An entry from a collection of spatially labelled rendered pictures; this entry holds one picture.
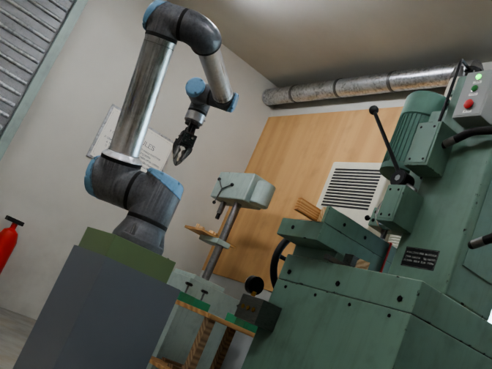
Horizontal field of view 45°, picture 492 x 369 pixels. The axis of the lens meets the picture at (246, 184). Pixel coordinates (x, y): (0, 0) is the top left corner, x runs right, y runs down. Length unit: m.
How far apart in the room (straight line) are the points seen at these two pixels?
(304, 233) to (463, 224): 0.47
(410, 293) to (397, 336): 0.11
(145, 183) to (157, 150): 2.84
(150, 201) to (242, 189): 2.31
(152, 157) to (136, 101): 2.79
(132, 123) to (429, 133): 0.99
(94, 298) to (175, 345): 2.25
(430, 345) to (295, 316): 0.43
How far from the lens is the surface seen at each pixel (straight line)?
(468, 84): 1.93
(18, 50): 4.56
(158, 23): 2.13
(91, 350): 1.97
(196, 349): 3.12
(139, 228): 2.04
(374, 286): 1.69
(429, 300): 1.63
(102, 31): 4.83
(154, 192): 2.07
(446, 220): 1.78
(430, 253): 1.77
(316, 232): 1.83
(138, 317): 2.00
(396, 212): 1.78
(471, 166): 1.83
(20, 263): 4.61
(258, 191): 4.21
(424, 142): 1.86
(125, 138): 2.12
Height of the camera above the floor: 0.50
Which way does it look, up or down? 13 degrees up
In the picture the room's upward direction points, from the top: 24 degrees clockwise
